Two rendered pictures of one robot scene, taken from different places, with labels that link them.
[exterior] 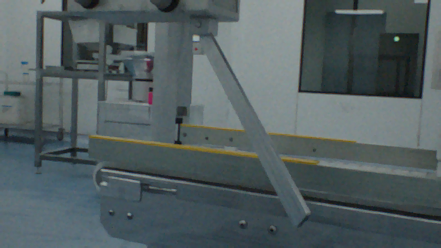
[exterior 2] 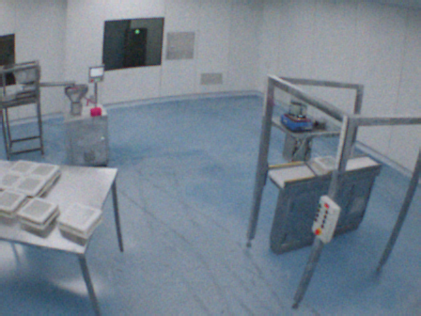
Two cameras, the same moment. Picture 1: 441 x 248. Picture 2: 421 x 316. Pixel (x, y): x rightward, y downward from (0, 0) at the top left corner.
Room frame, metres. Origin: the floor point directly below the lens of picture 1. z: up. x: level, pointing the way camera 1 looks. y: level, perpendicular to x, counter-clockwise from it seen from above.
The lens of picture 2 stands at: (-0.51, 2.36, 2.13)
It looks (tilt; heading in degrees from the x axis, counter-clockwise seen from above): 24 degrees down; 313
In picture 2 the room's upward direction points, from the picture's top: 4 degrees clockwise
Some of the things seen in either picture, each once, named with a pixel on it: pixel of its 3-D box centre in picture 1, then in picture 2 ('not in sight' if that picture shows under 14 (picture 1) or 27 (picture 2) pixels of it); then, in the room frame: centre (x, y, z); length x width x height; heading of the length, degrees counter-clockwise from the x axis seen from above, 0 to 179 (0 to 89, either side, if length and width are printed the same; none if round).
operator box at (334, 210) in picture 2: not in sight; (326, 219); (0.12, 0.59, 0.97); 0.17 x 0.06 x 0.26; 155
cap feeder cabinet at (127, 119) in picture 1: (151, 152); (85, 138); (3.67, 0.48, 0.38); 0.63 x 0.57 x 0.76; 73
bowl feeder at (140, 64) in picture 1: (151, 78); (80, 99); (3.73, 0.51, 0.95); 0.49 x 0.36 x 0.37; 73
